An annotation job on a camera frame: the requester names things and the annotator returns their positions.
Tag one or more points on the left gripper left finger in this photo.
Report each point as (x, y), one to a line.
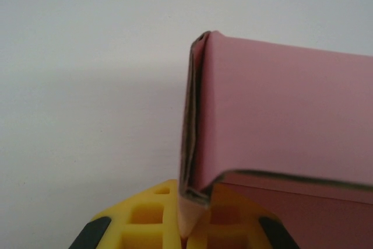
(137, 222)

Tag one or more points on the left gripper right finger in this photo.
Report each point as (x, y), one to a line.
(239, 228)

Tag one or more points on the pink paper box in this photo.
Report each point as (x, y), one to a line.
(277, 100)

